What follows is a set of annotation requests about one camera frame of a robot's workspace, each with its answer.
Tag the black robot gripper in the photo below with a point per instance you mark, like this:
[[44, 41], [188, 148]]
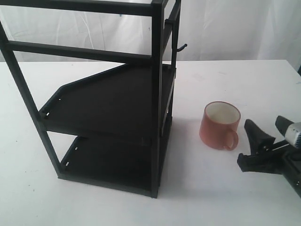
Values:
[[280, 158]]

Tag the terracotta ceramic mug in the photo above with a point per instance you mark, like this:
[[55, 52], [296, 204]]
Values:
[[219, 125]]

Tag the black metal shelf rack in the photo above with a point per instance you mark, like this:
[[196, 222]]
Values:
[[110, 129]]

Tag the black metal hook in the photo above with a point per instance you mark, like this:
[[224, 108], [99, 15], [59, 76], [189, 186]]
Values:
[[170, 28]]

